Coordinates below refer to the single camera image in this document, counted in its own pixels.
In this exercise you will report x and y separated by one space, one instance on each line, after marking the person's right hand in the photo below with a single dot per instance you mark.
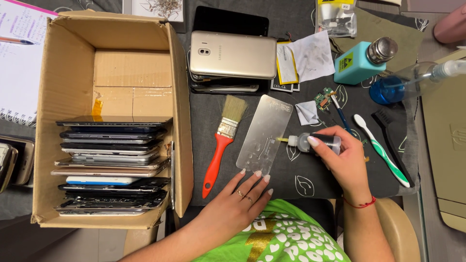
346 163

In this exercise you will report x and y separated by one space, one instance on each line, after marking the person's left hand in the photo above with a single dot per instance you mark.
233 207

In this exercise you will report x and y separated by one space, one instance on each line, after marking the small clear glue bottle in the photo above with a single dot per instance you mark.
300 142

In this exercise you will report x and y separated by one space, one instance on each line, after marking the silver metal phone plate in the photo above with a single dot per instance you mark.
265 127

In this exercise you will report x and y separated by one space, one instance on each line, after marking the black leaf print cloth mat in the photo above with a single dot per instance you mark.
309 174

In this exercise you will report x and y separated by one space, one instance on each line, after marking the white and green toothbrush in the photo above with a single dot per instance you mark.
382 151

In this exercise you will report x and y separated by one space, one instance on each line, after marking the black cleaning brush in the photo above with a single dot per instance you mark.
391 138

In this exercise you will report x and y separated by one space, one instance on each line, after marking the green patterned shirt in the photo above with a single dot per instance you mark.
287 236

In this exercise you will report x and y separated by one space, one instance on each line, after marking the small white cloth piece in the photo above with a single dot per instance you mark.
306 112

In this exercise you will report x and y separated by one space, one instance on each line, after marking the green circuit board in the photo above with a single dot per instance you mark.
322 99

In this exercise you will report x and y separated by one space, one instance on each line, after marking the beige chair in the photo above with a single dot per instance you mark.
396 229

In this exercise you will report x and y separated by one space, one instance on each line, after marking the clear spray bottle blue liquid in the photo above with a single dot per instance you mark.
404 83

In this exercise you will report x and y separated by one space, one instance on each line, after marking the teal solvent dispenser bottle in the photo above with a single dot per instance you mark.
358 63

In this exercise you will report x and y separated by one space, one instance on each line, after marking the beige plastic tray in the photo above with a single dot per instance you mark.
446 145

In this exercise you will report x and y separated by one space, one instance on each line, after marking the smudged white paper tissue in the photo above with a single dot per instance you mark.
313 56

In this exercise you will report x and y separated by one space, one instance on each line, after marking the white battery with yellow edge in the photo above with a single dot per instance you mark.
285 63

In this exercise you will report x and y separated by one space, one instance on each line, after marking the pile of dark phone parts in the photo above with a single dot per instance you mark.
225 87

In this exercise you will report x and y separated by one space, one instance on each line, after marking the stack of used smartphones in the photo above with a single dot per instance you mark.
109 160

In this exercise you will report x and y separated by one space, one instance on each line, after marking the olive green cloth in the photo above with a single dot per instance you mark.
378 29

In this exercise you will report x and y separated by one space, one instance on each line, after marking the clear bag with yellow label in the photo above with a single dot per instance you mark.
336 18

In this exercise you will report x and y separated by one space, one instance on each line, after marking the gold smartphone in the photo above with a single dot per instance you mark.
236 54

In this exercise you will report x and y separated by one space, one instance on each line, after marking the black tablet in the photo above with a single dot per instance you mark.
229 20

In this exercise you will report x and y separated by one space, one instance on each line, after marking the white tray of metal bits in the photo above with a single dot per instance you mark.
162 9

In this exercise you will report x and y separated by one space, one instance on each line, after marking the brown cardboard box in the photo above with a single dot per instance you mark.
69 72

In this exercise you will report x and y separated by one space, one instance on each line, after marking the pile of gold phones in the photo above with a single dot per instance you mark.
16 160

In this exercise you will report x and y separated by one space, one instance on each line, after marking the white spiral notebook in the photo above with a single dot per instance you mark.
18 72

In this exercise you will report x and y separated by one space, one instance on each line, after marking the orange and blue pen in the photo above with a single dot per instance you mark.
16 40

